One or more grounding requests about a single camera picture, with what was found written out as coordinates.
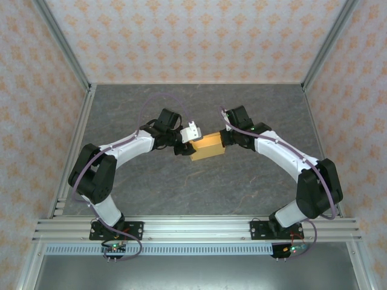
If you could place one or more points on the yellow paper box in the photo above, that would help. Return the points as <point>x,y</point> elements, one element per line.
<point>207,148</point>

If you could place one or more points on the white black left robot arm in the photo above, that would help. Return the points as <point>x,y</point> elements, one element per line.
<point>130,148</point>

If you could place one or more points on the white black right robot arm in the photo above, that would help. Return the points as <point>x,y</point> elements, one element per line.
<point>281,151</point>

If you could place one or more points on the aluminium mounting beam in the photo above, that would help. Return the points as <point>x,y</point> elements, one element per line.
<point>196,229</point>

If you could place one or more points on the grey metal panel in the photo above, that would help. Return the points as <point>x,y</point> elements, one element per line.
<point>193,273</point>

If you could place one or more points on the aluminium side rail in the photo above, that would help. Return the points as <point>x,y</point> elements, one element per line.
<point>323,136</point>
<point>74,136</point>

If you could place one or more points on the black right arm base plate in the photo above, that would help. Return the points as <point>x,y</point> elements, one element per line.
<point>257,231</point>

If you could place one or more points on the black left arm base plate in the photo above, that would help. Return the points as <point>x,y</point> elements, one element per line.
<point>136,231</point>

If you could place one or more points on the aluminium frame post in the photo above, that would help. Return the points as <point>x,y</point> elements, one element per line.
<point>63,45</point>
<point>329,45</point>

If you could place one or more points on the aluminium frame leg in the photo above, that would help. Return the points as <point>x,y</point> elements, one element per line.
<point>359,269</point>
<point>30,269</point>

